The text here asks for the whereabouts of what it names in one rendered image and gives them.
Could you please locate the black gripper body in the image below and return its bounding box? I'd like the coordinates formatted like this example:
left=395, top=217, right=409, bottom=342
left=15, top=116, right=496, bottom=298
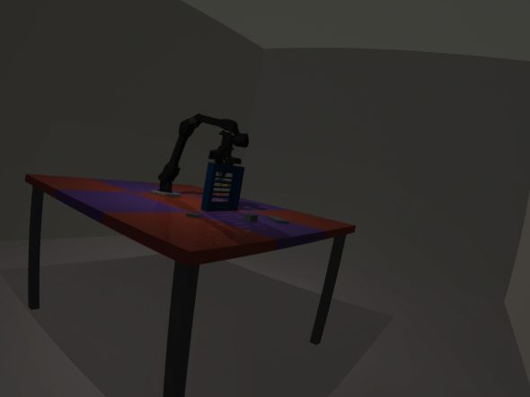
left=208, top=145, right=241, bottom=164

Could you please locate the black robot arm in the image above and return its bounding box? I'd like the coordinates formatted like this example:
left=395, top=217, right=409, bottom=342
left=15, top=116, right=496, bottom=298
left=158, top=114, right=249, bottom=193

